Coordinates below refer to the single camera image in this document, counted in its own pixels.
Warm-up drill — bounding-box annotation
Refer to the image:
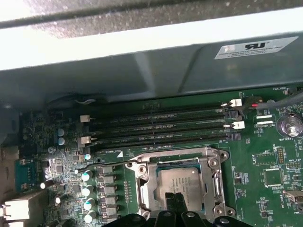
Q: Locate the round coin battery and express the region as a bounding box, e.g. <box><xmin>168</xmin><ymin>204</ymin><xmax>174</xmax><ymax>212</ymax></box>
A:
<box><xmin>278</xmin><ymin>113</ymin><xmax>303</xmax><ymax>137</ymax></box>

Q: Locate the silver capacitor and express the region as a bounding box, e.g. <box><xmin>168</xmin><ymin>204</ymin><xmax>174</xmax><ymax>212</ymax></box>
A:
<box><xmin>84</xmin><ymin>210</ymin><xmax>97</xmax><ymax>223</ymax></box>
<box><xmin>81</xmin><ymin>170</ymin><xmax>93</xmax><ymax>183</ymax></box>
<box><xmin>82</xmin><ymin>184</ymin><xmax>95</xmax><ymax>197</ymax></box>
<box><xmin>83</xmin><ymin>198</ymin><xmax>96</xmax><ymax>210</ymax></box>

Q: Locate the silver CPU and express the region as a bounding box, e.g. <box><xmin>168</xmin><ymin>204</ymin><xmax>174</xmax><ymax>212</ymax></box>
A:
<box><xmin>155</xmin><ymin>163</ymin><xmax>206</xmax><ymax>212</ymax></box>

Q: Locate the silver USB port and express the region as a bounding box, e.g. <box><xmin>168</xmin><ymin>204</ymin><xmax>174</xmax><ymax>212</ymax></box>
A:
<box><xmin>285</xmin><ymin>190</ymin><xmax>303</xmax><ymax>204</ymax></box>

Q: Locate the black open PC case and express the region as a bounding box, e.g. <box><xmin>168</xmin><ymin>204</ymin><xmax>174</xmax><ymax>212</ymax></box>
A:
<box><xmin>0</xmin><ymin>0</ymin><xmax>303</xmax><ymax>227</ymax></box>

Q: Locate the metal socket cover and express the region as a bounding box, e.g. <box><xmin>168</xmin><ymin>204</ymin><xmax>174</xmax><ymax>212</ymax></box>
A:
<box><xmin>138</xmin><ymin>151</ymin><xmax>224</xmax><ymax>213</ymax></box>

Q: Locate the silver network port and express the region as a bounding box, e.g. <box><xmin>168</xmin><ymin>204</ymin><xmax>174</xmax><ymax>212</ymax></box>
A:
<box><xmin>0</xmin><ymin>198</ymin><xmax>33</xmax><ymax>222</ymax></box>

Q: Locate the green motherboard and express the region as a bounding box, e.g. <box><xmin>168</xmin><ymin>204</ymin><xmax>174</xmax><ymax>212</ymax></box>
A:
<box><xmin>14</xmin><ymin>87</ymin><xmax>303</xmax><ymax>227</ymax></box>

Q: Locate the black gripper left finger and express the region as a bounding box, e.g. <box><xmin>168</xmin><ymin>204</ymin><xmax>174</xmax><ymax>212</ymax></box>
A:
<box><xmin>125</xmin><ymin>192</ymin><xmax>178</xmax><ymax>227</ymax></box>

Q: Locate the teal circuit module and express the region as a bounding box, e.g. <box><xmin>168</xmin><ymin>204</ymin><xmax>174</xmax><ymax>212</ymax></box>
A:
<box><xmin>14</xmin><ymin>158</ymin><xmax>49</xmax><ymax>192</ymax></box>

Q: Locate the CPU socket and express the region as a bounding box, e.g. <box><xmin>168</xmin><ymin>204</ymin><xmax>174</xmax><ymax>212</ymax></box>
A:
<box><xmin>124</xmin><ymin>145</ymin><xmax>237</xmax><ymax>219</ymax></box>

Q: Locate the white case label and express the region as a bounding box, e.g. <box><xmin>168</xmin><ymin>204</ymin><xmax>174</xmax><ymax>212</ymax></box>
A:
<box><xmin>214</xmin><ymin>35</ymin><xmax>300</xmax><ymax>61</ymax></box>

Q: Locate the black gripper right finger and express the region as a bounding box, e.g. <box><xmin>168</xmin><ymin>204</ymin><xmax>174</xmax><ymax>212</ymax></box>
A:
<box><xmin>177</xmin><ymin>192</ymin><xmax>241</xmax><ymax>227</ymax></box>

